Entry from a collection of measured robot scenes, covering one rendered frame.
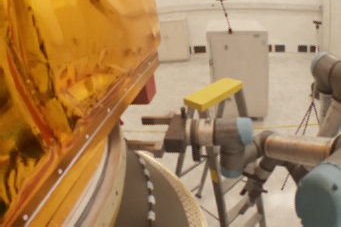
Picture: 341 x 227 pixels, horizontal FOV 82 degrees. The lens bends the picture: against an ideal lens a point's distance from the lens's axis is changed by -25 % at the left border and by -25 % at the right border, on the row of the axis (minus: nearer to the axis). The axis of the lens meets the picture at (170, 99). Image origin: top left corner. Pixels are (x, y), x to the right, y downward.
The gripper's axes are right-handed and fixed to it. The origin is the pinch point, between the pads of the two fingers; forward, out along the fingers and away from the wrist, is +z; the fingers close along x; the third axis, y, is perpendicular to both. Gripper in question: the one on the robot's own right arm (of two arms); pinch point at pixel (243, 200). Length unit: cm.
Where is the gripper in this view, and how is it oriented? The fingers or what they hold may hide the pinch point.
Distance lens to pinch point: 111.1
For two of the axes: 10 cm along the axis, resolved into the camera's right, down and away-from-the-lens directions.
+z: -3.0, 8.8, 3.7
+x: 2.4, -3.1, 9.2
